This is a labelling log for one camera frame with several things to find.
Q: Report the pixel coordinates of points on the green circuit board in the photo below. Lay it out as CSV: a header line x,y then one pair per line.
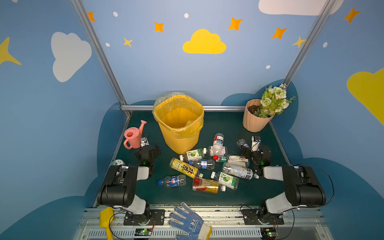
x,y
269,233
143,232

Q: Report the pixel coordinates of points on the red yellow juice bottle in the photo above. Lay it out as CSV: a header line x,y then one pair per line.
x,y
207,186

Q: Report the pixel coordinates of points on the yellow slatted waste bin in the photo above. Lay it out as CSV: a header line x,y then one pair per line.
x,y
177,144

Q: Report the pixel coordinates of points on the small round tin can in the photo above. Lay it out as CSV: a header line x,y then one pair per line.
x,y
117,163

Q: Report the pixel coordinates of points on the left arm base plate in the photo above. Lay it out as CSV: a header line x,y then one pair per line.
x,y
148,218

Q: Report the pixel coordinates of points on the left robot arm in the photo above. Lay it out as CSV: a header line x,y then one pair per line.
x,y
118,189

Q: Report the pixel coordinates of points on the lime label bottle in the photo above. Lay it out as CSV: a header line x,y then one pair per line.
x,y
193,155
226,180

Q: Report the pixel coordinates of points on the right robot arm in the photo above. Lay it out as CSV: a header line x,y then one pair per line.
x,y
301,185

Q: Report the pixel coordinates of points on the red cap clear bottle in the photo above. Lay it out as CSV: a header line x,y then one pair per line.
x,y
218,148

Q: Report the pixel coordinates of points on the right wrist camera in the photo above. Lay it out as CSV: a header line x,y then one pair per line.
x,y
256,141

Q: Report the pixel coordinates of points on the blue dotted work glove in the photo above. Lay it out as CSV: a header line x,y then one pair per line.
x,y
190,223

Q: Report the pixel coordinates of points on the yellow label tea bottle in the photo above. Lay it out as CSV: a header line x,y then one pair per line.
x,y
185,168

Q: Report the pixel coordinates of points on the left green circuit board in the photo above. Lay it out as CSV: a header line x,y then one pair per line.
x,y
143,232

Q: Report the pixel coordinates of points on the white green artificial flowers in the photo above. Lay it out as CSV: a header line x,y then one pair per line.
x,y
273,102

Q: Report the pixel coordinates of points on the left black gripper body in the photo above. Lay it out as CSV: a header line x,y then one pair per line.
x,y
146,149

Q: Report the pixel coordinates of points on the clear yellow bin liner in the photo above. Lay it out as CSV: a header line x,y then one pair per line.
x,y
180,114

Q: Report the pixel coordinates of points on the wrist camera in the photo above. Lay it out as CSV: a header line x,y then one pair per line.
x,y
256,141
144,142

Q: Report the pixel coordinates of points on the yellow toy shovel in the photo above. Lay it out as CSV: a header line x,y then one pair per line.
x,y
106,216

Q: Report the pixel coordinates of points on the blue cap clear bottle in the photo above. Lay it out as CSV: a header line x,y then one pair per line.
x,y
243,145

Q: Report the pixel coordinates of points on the pepsi blue label bottle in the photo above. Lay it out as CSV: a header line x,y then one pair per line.
x,y
173,181

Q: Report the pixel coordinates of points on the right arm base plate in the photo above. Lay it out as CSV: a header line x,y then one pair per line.
x,y
253,217

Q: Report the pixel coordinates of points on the pink plastic watering can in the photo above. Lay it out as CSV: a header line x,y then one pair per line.
x,y
133,136

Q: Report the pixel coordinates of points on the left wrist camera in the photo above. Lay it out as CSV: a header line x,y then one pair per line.
x,y
144,142

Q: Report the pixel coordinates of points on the peach ribbed flower pot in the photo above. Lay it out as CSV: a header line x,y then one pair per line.
x,y
251,122

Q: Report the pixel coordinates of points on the blue label water bottle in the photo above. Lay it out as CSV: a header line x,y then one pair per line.
x,y
203,164

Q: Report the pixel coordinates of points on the right green circuit board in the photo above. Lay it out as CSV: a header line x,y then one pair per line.
x,y
269,233

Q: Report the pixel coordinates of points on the white label long bottle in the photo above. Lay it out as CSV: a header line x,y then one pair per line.
x,y
239,172

